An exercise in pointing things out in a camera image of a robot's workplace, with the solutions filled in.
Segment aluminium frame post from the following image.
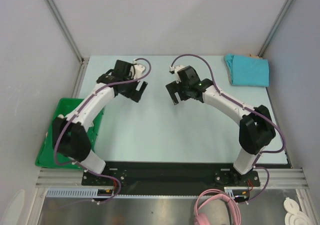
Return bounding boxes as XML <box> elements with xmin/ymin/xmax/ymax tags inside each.
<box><xmin>44</xmin><ymin>0</ymin><xmax>84</xmax><ymax>64</ymax></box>
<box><xmin>257</xmin><ymin>0</ymin><xmax>295</xmax><ymax>57</ymax></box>

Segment white round lids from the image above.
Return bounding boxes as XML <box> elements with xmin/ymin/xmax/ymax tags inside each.
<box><xmin>283</xmin><ymin>197</ymin><xmax>313</xmax><ymax>225</ymax></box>

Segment right aluminium frame post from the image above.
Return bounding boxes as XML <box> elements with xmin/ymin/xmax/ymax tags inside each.
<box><xmin>257</xmin><ymin>0</ymin><xmax>295</xmax><ymax>57</ymax></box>

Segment folded blue t shirt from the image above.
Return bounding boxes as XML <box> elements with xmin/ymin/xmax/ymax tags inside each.
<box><xmin>224</xmin><ymin>53</ymin><xmax>270</xmax><ymax>88</ymax></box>

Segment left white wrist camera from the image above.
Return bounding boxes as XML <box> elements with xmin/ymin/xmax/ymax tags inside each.
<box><xmin>130</xmin><ymin>60</ymin><xmax>146</xmax><ymax>79</ymax></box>

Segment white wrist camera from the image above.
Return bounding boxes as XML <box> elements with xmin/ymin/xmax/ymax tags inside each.
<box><xmin>130</xmin><ymin>60</ymin><xmax>146</xmax><ymax>79</ymax></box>
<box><xmin>169</xmin><ymin>65</ymin><xmax>185</xmax><ymax>84</ymax></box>

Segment aluminium frame rail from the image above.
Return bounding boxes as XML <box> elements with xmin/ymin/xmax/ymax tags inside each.
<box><xmin>36</xmin><ymin>168</ymin><xmax>308</xmax><ymax>189</ymax></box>

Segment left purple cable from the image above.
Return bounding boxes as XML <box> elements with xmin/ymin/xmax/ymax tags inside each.
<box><xmin>53</xmin><ymin>57</ymin><xmax>152</xmax><ymax>206</ymax></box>

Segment left aluminium frame post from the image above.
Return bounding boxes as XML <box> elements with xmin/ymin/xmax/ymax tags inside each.
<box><xmin>44</xmin><ymin>0</ymin><xmax>84</xmax><ymax>64</ymax></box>

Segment pink headphones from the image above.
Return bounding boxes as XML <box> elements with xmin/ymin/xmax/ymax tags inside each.
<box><xmin>193</xmin><ymin>188</ymin><xmax>242</xmax><ymax>225</ymax></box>

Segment white cable duct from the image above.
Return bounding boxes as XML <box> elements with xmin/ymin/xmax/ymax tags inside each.
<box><xmin>46</xmin><ymin>188</ymin><xmax>98</xmax><ymax>198</ymax></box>

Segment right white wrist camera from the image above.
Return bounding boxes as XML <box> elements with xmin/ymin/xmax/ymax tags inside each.
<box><xmin>169</xmin><ymin>65</ymin><xmax>185</xmax><ymax>84</ymax></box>

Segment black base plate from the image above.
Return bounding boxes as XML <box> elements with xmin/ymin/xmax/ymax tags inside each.
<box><xmin>81</xmin><ymin>161</ymin><xmax>261</xmax><ymax>197</ymax></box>

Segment green plastic bin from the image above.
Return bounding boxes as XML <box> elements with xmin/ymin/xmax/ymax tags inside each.
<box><xmin>35</xmin><ymin>98</ymin><xmax>105</xmax><ymax>169</ymax></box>

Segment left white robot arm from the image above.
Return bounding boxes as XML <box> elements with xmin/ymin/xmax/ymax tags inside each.
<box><xmin>52</xmin><ymin>58</ymin><xmax>152</xmax><ymax>185</ymax></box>

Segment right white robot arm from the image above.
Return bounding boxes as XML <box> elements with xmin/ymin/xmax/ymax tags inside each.
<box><xmin>165</xmin><ymin>65</ymin><xmax>276</xmax><ymax>186</ymax></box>

